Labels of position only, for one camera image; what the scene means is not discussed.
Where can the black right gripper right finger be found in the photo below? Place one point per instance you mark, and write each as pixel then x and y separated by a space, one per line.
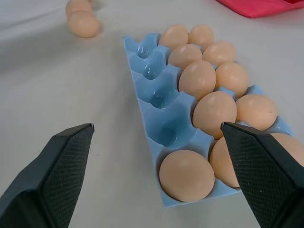
pixel 266 180

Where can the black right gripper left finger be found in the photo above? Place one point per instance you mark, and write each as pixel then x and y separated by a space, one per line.
pixel 45 180

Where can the blue plastic egg tray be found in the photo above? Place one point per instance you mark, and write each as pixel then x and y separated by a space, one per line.
pixel 164 114

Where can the tan egg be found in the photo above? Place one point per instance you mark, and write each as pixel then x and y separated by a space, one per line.
pixel 222 164
pixel 185 55
pixel 77 6
pixel 186 174
pixel 197 77
pixel 83 25
pixel 291 147
pixel 219 52
pixel 201 35
pixel 232 77
pixel 173 35
pixel 213 112
pixel 256 110

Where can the red cloth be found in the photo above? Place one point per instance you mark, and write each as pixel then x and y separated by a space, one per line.
pixel 259 7

